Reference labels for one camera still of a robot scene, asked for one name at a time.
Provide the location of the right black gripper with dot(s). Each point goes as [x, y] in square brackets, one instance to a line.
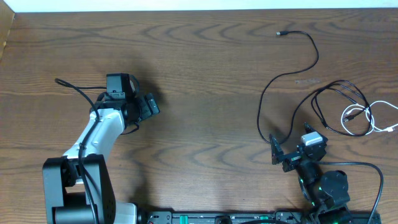
[292, 160]

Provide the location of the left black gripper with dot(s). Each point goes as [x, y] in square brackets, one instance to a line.
[147, 111]

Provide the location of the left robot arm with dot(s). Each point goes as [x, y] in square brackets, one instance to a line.
[77, 185]

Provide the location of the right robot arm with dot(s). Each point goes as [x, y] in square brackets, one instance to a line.
[326, 191]

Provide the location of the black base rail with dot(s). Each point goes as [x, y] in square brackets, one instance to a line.
[280, 216]

